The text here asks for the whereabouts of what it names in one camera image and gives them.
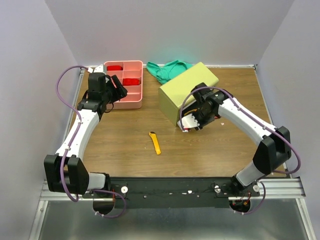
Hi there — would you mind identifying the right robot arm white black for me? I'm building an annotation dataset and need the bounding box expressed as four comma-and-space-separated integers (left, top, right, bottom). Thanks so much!
186, 82, 292, 196

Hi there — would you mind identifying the red item compartment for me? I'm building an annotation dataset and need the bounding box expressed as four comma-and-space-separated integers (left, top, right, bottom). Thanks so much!
122, 78, 140, 86
106, 65, 123, 71

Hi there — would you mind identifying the aluminium rail frame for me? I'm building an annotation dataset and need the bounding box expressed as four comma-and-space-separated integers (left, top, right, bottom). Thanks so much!
44, 65, 316, 240

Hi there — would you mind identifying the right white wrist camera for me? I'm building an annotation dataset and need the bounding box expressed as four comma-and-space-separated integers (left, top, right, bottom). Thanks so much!
177, 113, 203, 133

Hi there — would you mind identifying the yellow utility knife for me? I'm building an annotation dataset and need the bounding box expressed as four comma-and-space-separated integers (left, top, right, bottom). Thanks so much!
149, 131, 162, 155

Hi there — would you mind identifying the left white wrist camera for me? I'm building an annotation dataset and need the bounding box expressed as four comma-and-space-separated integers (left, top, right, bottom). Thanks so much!
87, 64, 107, 74

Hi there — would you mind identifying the red item back compartment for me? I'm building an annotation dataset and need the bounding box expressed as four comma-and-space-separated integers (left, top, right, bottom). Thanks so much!
106, 65, 123, 71

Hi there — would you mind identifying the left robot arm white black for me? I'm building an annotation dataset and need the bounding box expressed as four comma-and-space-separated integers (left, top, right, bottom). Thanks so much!
44, 72, 128, 198

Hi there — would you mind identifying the olive green drawer cabinet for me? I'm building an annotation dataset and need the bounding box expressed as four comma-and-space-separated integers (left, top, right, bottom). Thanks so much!
158, 62, 219, 127

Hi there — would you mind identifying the pink compartment tray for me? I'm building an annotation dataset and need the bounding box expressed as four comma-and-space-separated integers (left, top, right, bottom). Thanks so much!
97, 60, 143, 110

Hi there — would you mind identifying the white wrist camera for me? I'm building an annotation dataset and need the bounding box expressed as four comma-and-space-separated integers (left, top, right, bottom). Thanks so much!
87, 64, 107, 74
177, 113, 203, 133

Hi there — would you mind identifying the red item middle compartment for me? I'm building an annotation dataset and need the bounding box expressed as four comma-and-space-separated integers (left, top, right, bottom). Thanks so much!
122, 78, 140, 86

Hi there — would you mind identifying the green cloth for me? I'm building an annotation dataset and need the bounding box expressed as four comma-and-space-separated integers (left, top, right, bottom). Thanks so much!
146, 60, 193, 85

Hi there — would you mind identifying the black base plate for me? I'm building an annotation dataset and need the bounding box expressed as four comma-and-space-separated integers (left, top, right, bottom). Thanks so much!
83, 177, 260, 209

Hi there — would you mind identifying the needle nose pliers orange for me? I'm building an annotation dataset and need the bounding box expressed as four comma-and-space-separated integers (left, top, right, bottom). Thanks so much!
184, 108, 198, 116

